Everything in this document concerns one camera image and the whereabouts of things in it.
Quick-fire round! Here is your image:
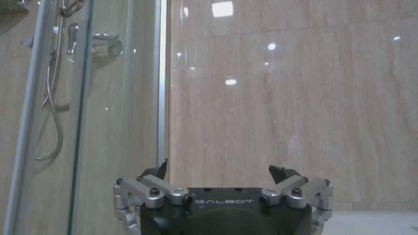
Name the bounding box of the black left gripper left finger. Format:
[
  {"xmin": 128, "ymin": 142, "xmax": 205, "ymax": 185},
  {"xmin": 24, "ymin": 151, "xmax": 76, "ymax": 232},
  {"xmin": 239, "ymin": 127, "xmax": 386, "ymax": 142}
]
[{"xmin": 112, "ymin": 158, "xmax": 193, "ymax": 235}]

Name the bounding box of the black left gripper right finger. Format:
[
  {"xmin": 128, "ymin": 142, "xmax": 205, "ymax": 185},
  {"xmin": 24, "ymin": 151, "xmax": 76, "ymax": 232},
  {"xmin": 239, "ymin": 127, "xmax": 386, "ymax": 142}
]
[{"xmin": 261, "ymin": 164, "xmax": 334, "ymax": 235}]

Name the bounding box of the chrome shower mixer valve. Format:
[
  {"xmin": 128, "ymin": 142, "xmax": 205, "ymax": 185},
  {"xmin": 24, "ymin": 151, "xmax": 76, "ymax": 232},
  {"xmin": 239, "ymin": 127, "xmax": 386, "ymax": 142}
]
[{"xmin": 90, "ymin": 32, "xmax": 124, "ymax": 57}]

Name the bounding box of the chrome shower head holder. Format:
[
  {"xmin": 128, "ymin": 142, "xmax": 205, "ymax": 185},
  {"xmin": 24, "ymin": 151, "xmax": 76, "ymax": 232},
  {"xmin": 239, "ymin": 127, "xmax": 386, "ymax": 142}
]
[{"xmin": 59, "ymin": 0, "xmax": 87, "ymax": 17}]

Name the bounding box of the glass shower enclosure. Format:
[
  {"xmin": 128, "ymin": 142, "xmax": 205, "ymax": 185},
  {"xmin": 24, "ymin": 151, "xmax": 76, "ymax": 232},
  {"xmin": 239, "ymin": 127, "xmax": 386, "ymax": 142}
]
[{"xmin": 0, "ymin": 0, "xmax": 171, "ymax": 235}]

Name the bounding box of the chrome shower hose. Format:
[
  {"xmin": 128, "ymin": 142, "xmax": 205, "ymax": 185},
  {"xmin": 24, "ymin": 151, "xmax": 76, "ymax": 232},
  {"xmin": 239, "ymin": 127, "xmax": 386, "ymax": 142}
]
[{"xmin": 34, "ymin": 14, "xmax": 66, "ymax": 162}]

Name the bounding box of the chrome shower mixer handle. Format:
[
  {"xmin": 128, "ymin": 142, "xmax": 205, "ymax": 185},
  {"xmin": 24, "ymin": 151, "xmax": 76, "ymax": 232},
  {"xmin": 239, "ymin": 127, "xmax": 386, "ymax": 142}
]
[{"xmin": 66, "ymin": 23, "xmax": 80, "ymax": 56}]

